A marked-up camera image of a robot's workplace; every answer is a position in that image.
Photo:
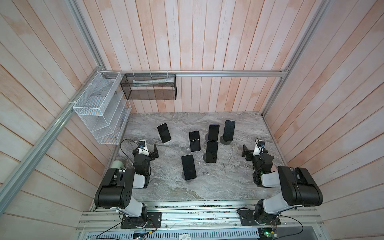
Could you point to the white cylinder object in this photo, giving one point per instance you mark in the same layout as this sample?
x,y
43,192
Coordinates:
x,y
117,165

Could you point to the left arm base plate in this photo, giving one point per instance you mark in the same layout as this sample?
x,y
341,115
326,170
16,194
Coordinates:
x,y
141,221

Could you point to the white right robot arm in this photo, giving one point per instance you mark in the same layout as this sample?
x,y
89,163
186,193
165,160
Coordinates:
x,y
298,188

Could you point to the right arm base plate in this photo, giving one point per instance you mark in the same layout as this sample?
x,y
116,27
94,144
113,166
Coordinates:
x,y
249,217

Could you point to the phone on white stand far-left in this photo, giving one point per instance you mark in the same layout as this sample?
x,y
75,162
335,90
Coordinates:
x,y
164,133

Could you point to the black wire mesh basket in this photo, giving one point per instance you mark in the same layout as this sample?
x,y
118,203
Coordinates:
x,y
148,87

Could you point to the white wire mesh shelf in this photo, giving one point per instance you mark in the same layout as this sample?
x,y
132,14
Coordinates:
x,y
103,109

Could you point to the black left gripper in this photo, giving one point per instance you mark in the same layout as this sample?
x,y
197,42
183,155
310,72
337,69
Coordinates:
x,y
149,151

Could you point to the dark phone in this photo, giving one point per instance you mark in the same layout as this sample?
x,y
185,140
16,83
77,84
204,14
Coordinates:
x,y
229,130
189,167

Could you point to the grey round tall stand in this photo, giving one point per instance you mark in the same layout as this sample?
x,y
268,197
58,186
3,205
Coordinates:
x,y
224,142

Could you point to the purple phone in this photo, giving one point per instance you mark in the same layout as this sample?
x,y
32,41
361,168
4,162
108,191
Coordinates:
x,y
194,138

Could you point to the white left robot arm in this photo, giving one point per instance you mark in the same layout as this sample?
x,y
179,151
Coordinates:
x,y
115,189

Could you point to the dark phone on tall stand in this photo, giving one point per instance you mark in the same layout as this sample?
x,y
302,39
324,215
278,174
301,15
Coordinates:
x,y
229,130

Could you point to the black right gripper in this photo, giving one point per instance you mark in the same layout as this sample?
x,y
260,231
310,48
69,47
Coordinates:
x,y
250,153

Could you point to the dark phone front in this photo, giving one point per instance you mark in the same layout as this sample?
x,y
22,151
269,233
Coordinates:
x,y
189,167

